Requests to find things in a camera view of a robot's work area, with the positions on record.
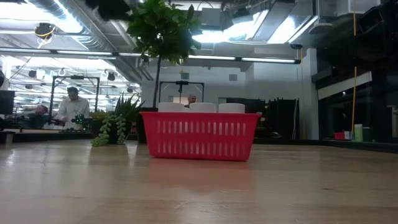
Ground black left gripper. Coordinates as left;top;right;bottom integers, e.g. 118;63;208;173
85;0;132;21

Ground white plastic pill bottle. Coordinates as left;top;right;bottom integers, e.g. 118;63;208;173
157;102;187;113
188;102;217;113
218;103;246;114

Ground red slotted plastic basket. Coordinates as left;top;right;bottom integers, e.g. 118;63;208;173
139;111;262;162

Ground tall green leafy tree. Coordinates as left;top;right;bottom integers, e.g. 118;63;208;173
126;0;203;108

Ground long ceiling light fixture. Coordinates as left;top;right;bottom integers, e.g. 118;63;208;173
188;55;302;65
0;47;144;60

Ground green succulent plant in pot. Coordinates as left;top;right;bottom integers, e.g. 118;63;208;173
90;93;146;147

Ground person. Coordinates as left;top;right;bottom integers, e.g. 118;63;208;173
57;86;91;130
185;94;198;109
18;105;52;129

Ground black planter pot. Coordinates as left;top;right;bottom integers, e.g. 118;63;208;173
136;107;159;144

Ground black computer monitor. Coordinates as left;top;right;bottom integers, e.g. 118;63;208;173
0;90;16;116

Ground dark office desk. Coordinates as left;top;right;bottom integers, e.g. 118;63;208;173
0;128;94;144

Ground black cabinets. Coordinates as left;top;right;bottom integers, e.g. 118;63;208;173
219;97;300;141

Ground light green cup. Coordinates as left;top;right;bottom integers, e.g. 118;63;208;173
354;124;364;142

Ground silver ceiling air duct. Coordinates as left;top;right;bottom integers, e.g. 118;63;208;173
27;0;153;82

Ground large black metal frame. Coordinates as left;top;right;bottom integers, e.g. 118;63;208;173
49;75;101;126

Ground black metal stand frame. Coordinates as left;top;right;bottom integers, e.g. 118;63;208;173
159;80;205;108

